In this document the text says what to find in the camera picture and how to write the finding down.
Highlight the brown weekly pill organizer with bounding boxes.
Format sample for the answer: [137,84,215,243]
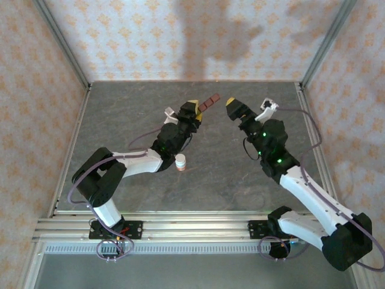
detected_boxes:
[198,93,221,113]

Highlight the left gripper thin black cable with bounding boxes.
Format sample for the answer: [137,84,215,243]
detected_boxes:
[180,134,194,153]

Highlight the gripper thin black cable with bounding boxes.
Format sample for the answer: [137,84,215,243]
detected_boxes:
[242,137,262,161]
[180,134,194,153]

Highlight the right gripper thin black cable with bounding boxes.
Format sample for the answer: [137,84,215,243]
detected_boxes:
[242,137,262,161]

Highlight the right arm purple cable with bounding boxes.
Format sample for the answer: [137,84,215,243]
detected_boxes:
[259,107,385,273]

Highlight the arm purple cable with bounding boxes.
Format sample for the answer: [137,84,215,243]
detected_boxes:
[259,107,385,273]
[68,125,165,263]

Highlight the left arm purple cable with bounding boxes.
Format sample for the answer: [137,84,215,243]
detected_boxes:
[68,125,165,263]

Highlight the aluminium side rail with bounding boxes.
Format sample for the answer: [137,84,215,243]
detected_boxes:
[295,81,342,217]
[48,85,91,218]

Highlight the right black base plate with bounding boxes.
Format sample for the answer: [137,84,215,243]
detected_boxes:
[248,220,272,241]

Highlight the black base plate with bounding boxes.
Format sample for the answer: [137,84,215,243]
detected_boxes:
[88,220,144,240]
[248,220,272,241]

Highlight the aluminium frame cross rails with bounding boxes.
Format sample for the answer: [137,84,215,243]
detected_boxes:
[31,210,310,243]

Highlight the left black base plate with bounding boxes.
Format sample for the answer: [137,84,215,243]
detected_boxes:
[88,220,144,240]

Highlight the aluminium corner post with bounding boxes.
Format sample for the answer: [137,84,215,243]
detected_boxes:
[300,0,359,89]
[32,0,91,91]

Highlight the grey slotted cable duct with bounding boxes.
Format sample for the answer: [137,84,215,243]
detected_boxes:
[45,243,271,254]

